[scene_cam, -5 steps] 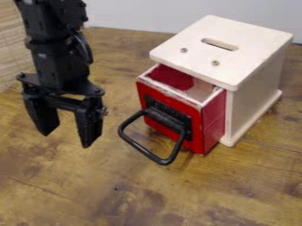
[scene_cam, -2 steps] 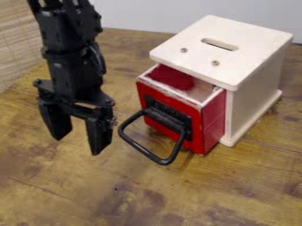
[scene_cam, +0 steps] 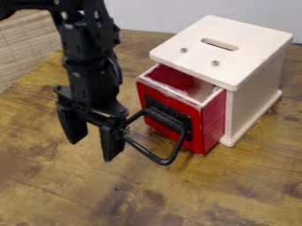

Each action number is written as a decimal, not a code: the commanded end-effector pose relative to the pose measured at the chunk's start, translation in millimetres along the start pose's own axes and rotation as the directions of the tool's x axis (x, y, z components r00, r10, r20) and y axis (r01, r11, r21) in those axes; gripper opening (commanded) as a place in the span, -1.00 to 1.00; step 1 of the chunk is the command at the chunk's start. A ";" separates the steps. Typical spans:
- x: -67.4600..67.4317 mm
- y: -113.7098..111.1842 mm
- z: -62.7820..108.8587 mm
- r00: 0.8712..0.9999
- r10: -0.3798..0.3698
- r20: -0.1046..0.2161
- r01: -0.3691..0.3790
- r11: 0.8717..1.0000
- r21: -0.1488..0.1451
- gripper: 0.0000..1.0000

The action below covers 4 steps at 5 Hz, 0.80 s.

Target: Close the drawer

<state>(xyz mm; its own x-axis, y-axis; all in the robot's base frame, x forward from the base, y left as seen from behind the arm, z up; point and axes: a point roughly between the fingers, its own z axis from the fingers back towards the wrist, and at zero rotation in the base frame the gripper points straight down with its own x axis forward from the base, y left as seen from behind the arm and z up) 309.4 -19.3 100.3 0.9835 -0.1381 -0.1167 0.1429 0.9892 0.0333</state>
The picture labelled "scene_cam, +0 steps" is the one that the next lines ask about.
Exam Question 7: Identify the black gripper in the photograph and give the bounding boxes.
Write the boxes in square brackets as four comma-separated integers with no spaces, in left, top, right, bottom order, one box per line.
[55,53,129,162]

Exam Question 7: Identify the black metal drawer handle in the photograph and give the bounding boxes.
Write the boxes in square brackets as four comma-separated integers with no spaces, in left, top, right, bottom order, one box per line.
[123,95,194,166]

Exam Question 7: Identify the red drawer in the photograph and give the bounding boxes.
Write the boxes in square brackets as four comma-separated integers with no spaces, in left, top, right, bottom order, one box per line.
[137,64,228,155]

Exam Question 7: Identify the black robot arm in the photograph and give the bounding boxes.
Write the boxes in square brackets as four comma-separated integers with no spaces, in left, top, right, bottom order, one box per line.
[0,0,129,162]

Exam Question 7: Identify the white wooden drawer box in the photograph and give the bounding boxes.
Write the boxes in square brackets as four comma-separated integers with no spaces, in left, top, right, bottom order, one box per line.
[150,15,293,147]

